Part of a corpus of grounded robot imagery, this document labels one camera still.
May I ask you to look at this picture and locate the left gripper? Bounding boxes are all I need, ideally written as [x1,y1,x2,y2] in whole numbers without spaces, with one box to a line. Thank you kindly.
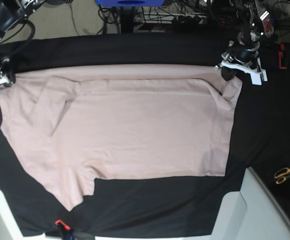
[215,41,268,86]

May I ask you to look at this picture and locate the pink T-shirt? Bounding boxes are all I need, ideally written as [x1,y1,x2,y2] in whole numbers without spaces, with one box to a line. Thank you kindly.
[0,64,242,211]

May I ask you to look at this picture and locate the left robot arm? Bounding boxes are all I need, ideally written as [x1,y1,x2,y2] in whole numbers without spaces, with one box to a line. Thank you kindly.
[215,0,275,86]

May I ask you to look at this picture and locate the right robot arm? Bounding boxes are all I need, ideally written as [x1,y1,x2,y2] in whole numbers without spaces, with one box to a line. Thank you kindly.
[0,0,44,86]

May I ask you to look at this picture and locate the black power strip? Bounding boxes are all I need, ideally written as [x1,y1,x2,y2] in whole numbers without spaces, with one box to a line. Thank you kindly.
[207,16,233,27]

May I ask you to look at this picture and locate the red black clamp right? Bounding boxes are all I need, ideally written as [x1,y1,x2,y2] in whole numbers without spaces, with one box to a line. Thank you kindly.
[278,42,289,70]

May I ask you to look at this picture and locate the black table cloth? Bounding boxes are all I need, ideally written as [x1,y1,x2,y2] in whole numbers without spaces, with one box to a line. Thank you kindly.
[0,34,290,238]

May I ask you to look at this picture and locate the white power strip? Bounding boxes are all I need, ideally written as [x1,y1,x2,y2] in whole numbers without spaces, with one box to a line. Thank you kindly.
[134,12,208,24]

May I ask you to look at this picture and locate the blue box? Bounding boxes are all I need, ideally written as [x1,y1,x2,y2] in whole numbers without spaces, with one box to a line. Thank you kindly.
[96,0,165,8]

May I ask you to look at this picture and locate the red clamp bottom edge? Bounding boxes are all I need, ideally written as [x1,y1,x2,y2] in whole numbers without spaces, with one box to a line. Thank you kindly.
[54,219,71,231]

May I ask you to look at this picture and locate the orange handled scissors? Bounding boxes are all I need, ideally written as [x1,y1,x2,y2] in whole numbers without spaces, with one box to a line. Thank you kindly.
[274,167,290,185]

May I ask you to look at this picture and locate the black table leg post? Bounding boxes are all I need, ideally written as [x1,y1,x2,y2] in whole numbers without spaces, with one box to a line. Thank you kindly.
[119,7,135,34]

